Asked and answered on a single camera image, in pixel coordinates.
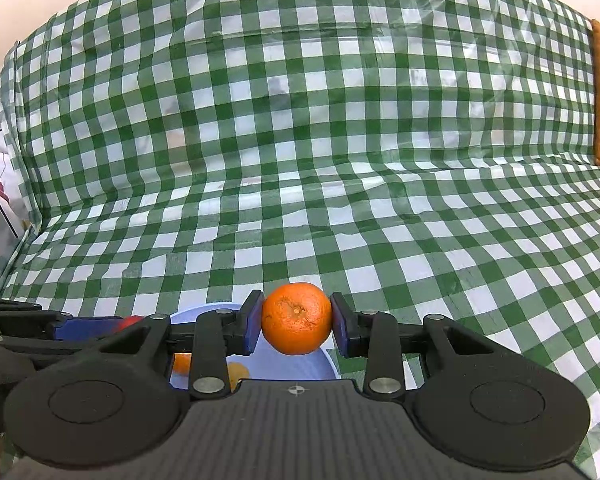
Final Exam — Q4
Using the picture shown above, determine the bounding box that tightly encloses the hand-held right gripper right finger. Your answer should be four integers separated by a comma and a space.
328, 292, 487, 397

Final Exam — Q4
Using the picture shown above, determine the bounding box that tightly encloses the light blue plate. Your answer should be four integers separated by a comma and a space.
166, 302, 339, 395

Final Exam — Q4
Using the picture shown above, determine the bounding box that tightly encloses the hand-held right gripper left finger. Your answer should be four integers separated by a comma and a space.
97, 290, 267, 397

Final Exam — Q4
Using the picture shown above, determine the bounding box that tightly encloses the green checkered cloth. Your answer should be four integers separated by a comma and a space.
0, 0, 600, 480

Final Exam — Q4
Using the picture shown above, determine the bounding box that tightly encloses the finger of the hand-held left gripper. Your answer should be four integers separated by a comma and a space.
0, 296, 148, 367

